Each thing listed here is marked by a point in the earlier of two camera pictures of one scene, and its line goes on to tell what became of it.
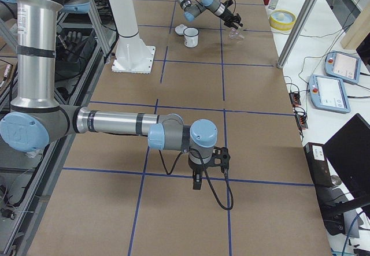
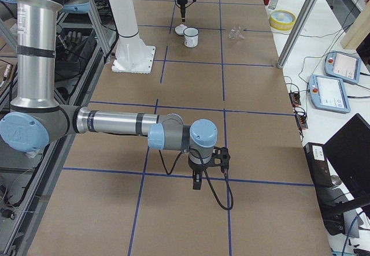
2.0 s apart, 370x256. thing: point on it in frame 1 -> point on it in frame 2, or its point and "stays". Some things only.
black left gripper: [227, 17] -> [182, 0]
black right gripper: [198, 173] stays
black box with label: [318, 164] stays
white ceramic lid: [179, 29] stays
